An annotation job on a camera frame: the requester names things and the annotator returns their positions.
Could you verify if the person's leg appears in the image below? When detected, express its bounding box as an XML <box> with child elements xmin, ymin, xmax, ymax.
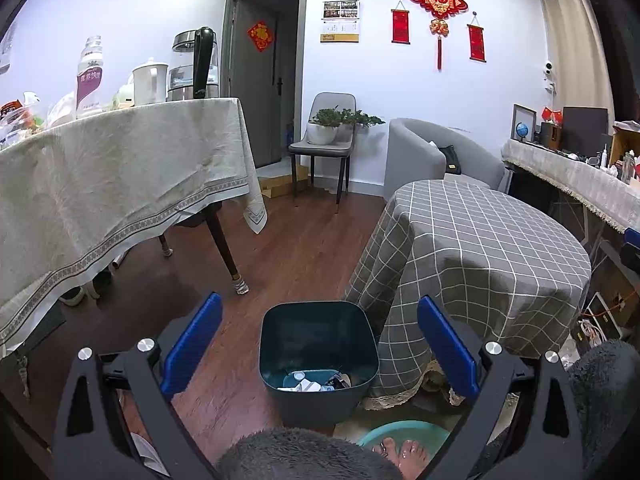
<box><xmin>215</xmin><ymin>427</ymin><xmax>393</xmax><ymax>480</ymax></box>
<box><xmin>567</xmin><ymin>340</ymin><xmax>640</xmax><ymax>480</ymax></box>

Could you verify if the round table, grey checked cloth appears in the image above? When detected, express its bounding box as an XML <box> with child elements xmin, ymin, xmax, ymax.
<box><xmin>344</xmin><ymin>180</ymin><xmax>593</xmax><ymax>411</ymax></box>

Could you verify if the wall calendar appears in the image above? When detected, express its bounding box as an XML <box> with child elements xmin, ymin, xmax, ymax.
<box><xmin>320</xmin><ymin>0</ymin><xmax>362</xmax><ymax>43</ymax></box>

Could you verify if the brown wooden box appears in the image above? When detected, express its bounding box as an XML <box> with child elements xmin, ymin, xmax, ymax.
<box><xmin>540</xmin><ymin>121</ymin><xmax>563</xmax><ymax>150</ymax></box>

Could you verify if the heap of plastic bags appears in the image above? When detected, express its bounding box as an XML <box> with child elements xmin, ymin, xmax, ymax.
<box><xmin>0</xmin><ymin>91</ymin><xmax>76</xmax><ymax>148</ymax></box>

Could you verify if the dark wooden table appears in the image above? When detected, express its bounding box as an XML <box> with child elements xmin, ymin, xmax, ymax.
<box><xmin>159</xmin><ymin>202</ymin><xmax>251</xmax><ymax>296</ymax></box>

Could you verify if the person's left foot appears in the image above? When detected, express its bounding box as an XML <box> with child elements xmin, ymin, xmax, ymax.
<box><xmin>372</xmin><ymin>437</ymin><xmax>401</xmax><ymax>461</ymax></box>

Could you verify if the beige curtain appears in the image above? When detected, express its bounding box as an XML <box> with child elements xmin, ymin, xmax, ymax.
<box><xmin>540</xmin><ymin>0</ymin><xmax>616</xmax><ymax>126</ymax></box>

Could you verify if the glass electric kettle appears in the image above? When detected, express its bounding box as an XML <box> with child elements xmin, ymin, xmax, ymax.
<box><xmin>167</xmin><ymin>26</ymin><xmax>221</xmax><ymax>102</ymax></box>

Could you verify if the person's foot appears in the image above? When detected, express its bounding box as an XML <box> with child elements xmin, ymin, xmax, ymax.
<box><xmin>396</xmin><ymin>440</ymin><xmax>431</xmax><ymax>480</ymax></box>
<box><xmin>372</xmin><ymin>437</ymin><xmax>401</xmax><ymax>461</ymax></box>

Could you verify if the beige lace desk cloth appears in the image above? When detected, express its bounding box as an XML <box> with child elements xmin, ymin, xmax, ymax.
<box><xmin>501</xmin><ymin>139</ymin><xmax>640</xmax><ymax>233</ymax></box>

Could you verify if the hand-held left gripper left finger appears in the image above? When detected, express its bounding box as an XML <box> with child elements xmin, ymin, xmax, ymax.
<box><xmin>52</xmin><ymin>291</ymin><xmax>224</xmax><ymax>480</ymax></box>

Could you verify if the red hanging scroll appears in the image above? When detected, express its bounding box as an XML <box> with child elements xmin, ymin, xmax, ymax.
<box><xmin>467</xmin><ymin>15</ymin><xmax>487</xmax><ymax>63</ymax></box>
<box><xmin>391</xmin><ymin>0</ymin><xmax>412</xmax><ymax>45</ymax></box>

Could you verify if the white lidded mug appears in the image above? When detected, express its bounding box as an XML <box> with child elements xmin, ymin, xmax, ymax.
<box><xmin>132</xmin><ymin>59</ymin><xmax>169</xmax><ymax>106</ymax></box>

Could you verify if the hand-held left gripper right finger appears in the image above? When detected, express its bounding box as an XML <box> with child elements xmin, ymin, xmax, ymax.
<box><xmin>416</xmin><ymin>295</ymin><xmax>586</xmax><ymax>480</ymax></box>

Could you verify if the black handbag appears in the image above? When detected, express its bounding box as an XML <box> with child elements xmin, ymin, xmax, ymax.
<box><xmin>439</xmin><ymin>145</ymin><xmax>462</xmax><ymax>176</ymax></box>

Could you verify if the person's right foot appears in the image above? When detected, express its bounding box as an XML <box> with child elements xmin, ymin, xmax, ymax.
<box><xmin>396</xmin><ymin>440</ymin><xmax>431</xmax><ymax>480</ymax></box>

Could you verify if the potted green plant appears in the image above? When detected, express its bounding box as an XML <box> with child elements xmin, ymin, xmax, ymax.
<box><xmin>306</xmin><ymin>108</ymin><xmax>346</xmax><ymax>146</ymax></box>
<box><xmin>340</xmin><ymin>109</ymin><xmax>387</xmax><ymax>129</ymax></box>

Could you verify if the grey door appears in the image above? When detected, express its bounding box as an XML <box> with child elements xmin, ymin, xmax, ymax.
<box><xmin>222</xmin><ymin>0</ymin><xmax>308</xmax><ymax>171</ymax></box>

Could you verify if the person's left leg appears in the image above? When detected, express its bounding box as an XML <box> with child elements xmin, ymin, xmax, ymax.
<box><xmin>215</xmin><ymin>427</ymin><xmax>393</xmax><ymax>480</ymax></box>

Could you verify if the black monitor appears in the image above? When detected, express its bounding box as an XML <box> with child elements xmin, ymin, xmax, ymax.
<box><xmin>561</xmin><ymin>106</ymin><xmax>610</xmax><ymax>153</ymax></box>

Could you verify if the person's right leg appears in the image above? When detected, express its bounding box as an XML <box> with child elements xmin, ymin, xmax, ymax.
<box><xmin>567</xmin><ymin>340</ymin><xmax>640</xmax><ymax>480</ymax></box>

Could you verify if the flat cardboard box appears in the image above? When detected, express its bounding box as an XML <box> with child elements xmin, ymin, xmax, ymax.
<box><xmin>257</xmin><ymin>164</ymin><xmax>311</xmax><ymax>200</ymax></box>

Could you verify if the beige tablecloth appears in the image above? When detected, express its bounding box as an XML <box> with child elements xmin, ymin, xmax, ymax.
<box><xmin>0</xmin><ymin>97</ymin><xmax>268</xmax><ymax>356</ymax></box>

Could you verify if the dark teal waste bin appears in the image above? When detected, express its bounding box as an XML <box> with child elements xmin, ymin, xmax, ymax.
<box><xmin>259</xmin><ymin>301</ymin><xmax>380</xmax><ymax>425</ymax></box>

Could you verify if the green wash basin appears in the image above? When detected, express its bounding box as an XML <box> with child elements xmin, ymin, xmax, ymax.
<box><xmin>357</xmin><ymin>420</ymin><xmax>451</xmax><ymax>463</ymax></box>

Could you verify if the grey armchair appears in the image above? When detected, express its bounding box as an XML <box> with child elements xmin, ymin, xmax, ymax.
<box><xmin>382</xmin><ymin>117</ymin><xmax>506</xmax><ymax>201</ymax></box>

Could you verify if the plastic bottle purple label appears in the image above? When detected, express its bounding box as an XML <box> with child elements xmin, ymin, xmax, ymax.
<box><xmin>75</xmin><ymin>36</ymin><xmax>105</xmax><ymax>120</ymax></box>

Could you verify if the bunch of keys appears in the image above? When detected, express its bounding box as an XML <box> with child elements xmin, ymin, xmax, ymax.
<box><xmin>14</xmin><ymin>354</ymin><xmax>32</xmax><ymax>402</ymax></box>

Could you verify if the grey dining chair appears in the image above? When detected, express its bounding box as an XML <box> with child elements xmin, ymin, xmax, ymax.
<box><xmin>288</xmin><ymin>92</ymin><xmax>357</xmax><ymax>206</ymax></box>

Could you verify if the red diamond door sticker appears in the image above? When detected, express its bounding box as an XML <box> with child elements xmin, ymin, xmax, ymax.
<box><xmin>246</xmin><ymin>21</ymin><xmax>276</xmax><ymax>53</ymax></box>

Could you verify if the white slipper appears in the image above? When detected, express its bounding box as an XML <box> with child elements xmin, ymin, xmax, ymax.
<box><xmin>59</xmin><ymin>284</ymin><xmax>87</xmax><ymax>307</ymax></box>

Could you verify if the grey picture frame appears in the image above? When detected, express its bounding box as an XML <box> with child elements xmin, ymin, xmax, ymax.
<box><xmin>511</xmin><ymin>103</ymin><xmax>538</xmax><ymax>143</ymax></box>

